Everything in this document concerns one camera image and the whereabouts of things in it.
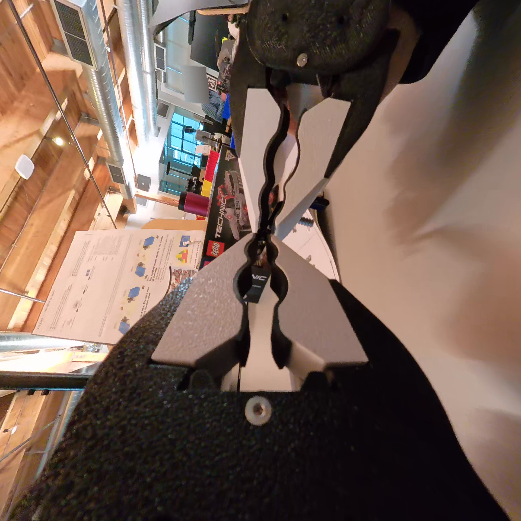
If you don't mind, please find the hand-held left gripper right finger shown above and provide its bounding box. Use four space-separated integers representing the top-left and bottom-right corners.
271 237 369 381

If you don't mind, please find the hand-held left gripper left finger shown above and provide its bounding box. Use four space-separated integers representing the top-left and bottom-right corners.
151 235 254 365

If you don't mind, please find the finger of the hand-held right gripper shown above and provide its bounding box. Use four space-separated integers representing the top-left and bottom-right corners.
274 98 352 242
237 87 290 234

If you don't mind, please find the black toy box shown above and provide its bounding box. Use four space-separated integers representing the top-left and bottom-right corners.
201 144 262 270

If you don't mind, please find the maroon cylinder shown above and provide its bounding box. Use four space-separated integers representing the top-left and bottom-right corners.
178 191 211 217

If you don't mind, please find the printed instruction sheet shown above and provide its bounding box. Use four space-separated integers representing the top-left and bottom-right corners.
33 229 205 345

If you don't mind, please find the black monitor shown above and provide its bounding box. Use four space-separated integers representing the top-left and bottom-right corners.
190 12 242 71

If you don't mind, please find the silver ribbed duct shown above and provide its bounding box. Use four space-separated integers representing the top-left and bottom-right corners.
0 331 89 355
119 0 160 144

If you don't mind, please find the silver duct with air grille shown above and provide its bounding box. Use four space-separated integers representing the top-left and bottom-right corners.
50 0 136 201

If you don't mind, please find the black frame bar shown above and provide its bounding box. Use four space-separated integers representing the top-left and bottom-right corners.
0 374 99 392

